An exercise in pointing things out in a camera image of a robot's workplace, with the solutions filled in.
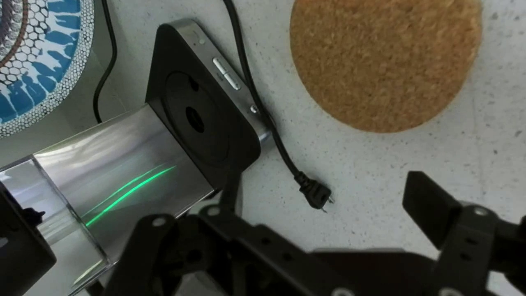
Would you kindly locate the black silver coffee maker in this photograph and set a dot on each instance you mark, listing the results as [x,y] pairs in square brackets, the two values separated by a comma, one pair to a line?
[68,211]

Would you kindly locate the blue white decorative plate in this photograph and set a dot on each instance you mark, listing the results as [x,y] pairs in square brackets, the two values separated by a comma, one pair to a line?
[45,47]

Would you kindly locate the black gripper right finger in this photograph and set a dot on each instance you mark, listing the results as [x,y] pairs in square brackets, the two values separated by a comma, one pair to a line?
[449,224]

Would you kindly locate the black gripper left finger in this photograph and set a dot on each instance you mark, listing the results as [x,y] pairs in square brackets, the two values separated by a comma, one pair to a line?
[222,216]

